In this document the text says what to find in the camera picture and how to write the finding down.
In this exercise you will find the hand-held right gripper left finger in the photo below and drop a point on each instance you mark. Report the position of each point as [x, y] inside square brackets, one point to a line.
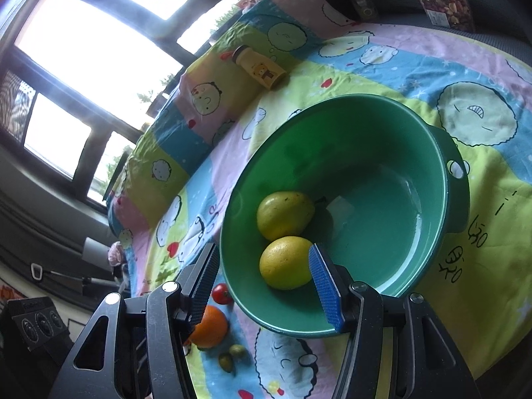
[203, 286]

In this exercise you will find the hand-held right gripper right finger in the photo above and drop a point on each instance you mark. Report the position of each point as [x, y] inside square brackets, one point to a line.
[324, 286]

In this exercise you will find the red cherry tomato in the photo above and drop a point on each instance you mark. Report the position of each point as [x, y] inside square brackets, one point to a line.
[222, 293]

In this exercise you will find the orange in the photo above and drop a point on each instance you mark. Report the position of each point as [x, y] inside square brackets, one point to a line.
[212, 328]

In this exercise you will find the yellow lemon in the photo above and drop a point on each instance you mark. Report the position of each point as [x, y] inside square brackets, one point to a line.
[286, 262]

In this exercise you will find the yellow-green lemon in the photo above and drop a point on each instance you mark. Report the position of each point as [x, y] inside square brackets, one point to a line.
[284, 215]

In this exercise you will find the green plastic basin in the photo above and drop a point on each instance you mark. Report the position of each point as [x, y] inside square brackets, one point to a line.
[374, 216]

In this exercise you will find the small green olive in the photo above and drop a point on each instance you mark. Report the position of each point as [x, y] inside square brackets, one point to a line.
[227, 362]
[237, 349]

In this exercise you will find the black and white cloth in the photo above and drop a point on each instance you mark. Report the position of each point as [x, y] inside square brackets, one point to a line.
[121, 278]

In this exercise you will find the pink cloth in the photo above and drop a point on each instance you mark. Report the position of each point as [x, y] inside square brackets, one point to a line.
[116, 253]

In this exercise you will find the white cylinder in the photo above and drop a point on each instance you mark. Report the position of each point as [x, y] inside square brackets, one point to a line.
[95, 251]

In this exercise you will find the planter with green plants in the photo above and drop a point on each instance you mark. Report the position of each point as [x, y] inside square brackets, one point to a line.
[160, 99]
[224, 20]
[113, 172]

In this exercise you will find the black device with dials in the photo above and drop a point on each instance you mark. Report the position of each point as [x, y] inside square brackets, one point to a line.
[37, 324]

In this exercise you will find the colourful cartoon bed sheet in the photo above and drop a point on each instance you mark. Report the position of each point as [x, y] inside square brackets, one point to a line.
[415, 91]

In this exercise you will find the yellow cartoon bottle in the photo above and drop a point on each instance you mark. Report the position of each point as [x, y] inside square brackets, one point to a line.
[262, 68]

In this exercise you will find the dark-framed window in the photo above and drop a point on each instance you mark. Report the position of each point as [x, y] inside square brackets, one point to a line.
[95, 50]

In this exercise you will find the clear snack packet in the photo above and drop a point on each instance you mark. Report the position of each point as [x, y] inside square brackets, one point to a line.
[447, 8]

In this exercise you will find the dark teal sofa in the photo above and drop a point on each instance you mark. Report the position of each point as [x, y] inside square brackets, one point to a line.
[498, 4]

